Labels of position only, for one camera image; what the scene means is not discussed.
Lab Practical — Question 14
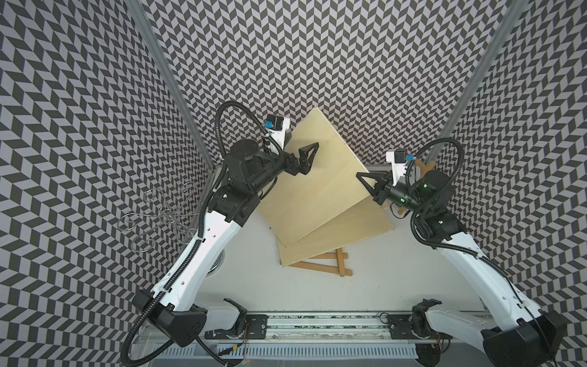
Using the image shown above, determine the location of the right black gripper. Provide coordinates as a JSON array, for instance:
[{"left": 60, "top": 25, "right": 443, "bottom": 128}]
[{"left": 357, "top": 169, "right": 430, "bottom": 215}]

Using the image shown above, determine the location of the light plywood board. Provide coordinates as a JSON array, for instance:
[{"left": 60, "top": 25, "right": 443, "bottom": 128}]
[
  {"left": 278, "top": 197, "right": 394, "bottom": 266},
  {"left": 259, "top": 107, "right": 367, "bottom": 246}
]

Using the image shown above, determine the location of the wooden easel with label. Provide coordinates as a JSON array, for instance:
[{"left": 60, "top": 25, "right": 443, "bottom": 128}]
[{"left": 397, "top": 159, "right": 437, "bottom": 218}]

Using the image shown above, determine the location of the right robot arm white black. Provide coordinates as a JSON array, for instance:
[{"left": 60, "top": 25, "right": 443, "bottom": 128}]
[{"left": 356, "top": 138, "right": 570, "bottom": 366}]

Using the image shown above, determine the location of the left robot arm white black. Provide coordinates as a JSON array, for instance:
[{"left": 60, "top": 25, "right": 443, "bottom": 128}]
[{"left": 120, "top": 100, "right": 319, "bottom": 366}]

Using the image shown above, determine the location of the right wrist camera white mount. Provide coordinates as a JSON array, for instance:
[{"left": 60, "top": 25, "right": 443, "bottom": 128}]
[{"left": 386, "top": 150, "right": 415, "bottom": 185}]

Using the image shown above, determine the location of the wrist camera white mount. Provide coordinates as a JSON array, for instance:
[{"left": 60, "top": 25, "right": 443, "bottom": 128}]
[
  {"left": 386, "top": 150, "right": 415, "bottom": 185},
  {"left": 263, "top": 115, "right": 291, "bottom": 148}
]

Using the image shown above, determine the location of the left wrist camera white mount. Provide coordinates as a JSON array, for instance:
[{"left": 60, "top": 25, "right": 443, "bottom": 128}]
[{"left": 263, "top": 115, "right": 291, "bottom": 148}]

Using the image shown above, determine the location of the wire whisk rack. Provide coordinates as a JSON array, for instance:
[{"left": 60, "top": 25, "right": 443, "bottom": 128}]
[{"left": 115, "top": 187, "right": 199, "bottom": 254}]

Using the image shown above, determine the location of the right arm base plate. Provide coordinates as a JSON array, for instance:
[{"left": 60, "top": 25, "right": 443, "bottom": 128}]
[{"left": 379, "top": 299, "right": 452, "bottom": 340}]

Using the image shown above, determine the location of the aluminium front rail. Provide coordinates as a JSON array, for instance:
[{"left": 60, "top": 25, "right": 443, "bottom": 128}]
[{"left": 137, "top": 311, "right": 524, "bottom": 345}]

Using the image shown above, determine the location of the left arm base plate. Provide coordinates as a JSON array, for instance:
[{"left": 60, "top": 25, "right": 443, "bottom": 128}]
[{"left": 201, "top": 298, "right": 268, "bottom": 340}]

